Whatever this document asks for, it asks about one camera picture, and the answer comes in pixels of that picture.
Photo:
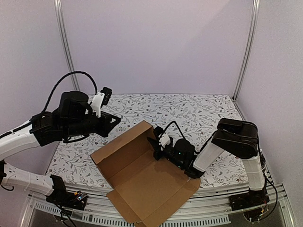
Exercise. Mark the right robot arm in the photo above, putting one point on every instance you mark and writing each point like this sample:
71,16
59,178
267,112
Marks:
239,138

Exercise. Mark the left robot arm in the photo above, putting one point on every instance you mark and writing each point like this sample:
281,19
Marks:
41,130

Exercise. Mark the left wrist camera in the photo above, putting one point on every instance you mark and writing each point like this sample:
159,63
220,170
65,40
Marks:
100,99

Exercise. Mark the aluminium front rail frame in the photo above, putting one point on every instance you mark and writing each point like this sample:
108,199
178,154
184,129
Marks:
207,207

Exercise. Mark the brown cardboard box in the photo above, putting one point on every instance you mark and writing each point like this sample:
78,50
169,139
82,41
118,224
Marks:
146,175

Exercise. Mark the left aluminium corner post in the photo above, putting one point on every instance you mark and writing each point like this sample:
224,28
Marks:
63,34

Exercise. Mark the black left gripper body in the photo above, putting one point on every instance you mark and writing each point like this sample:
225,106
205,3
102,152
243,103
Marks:
76,127

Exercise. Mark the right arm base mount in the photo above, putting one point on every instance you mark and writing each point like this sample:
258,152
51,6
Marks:
248,201

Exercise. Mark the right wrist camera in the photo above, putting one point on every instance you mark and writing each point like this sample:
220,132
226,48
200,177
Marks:
163,138

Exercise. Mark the aluminium corner post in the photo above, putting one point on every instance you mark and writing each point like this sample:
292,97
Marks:
63,34
248,48

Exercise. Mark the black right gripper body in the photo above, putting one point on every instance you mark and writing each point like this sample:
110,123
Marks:
160,150

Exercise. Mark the right aluminium corner post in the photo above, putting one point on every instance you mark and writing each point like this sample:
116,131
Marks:
248,48

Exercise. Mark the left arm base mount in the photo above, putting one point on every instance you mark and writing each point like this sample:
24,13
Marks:
61,197

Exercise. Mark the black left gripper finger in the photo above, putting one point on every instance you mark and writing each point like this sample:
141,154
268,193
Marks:
114,119
109,127

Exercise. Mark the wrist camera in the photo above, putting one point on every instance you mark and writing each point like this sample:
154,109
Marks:
100,99
163,138

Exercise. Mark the floral patterned table mat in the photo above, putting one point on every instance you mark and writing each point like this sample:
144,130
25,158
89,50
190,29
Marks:
194,116

